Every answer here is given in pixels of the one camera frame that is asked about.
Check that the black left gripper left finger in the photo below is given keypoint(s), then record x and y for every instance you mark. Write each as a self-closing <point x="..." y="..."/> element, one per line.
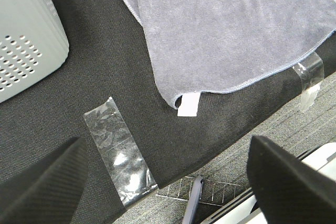
<point x="50" y="190"/>

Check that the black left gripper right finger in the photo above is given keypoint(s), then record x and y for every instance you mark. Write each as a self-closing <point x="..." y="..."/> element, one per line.
<point x="287" y="190"/>

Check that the grey-blue microfibre towel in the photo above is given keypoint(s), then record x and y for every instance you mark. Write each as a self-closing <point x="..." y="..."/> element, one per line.
<point x="221" y="46"/>

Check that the clear tape strip left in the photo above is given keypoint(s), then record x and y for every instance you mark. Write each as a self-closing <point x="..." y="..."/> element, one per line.
<point x="123" y="160"/>

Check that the clear tape strip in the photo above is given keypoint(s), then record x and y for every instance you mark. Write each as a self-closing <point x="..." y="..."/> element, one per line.
<point x="311" y="73"/>
<point x="123" y="160"/>

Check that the clear tape strip centre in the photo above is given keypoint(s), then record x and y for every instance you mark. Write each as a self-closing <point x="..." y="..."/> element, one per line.
<point x="311" y="73"/>

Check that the grey perforated laundry basket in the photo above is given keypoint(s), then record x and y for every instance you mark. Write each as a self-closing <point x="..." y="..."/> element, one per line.
<point x="33" y="44"/>

